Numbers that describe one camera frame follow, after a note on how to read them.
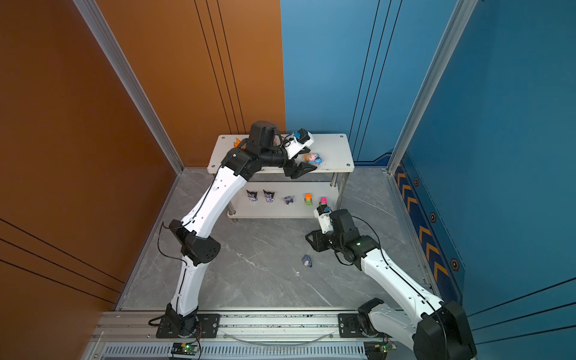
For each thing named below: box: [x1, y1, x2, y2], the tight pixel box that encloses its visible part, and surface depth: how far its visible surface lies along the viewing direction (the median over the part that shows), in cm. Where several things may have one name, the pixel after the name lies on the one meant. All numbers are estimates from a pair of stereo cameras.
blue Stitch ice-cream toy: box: [302, 153, 324, 165], surface depth 73 cm
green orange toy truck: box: [303, 193, 313, 207], surface depth 98 cm
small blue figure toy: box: [301, 254, 313, 268], surface depth 88 cm
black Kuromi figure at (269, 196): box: [262, 189, 276, 204], surface depth 97 cm
